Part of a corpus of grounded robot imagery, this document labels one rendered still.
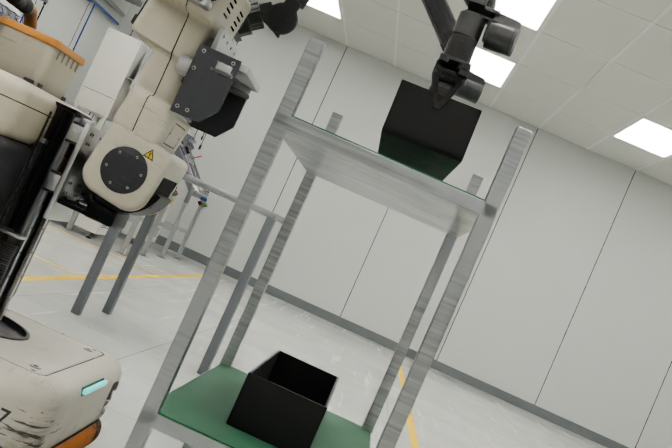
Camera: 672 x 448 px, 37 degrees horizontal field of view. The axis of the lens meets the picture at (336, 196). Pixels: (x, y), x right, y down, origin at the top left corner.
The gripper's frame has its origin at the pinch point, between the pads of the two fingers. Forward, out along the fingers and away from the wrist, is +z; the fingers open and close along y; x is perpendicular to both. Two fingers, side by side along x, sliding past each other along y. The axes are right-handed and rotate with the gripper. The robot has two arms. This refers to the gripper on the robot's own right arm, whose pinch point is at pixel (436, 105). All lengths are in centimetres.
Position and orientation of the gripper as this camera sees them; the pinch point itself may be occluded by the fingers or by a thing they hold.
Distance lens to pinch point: 200.0
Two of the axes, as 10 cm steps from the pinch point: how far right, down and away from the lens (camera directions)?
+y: 0.2, 0.8, 10.0
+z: -3.8, 9.2, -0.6
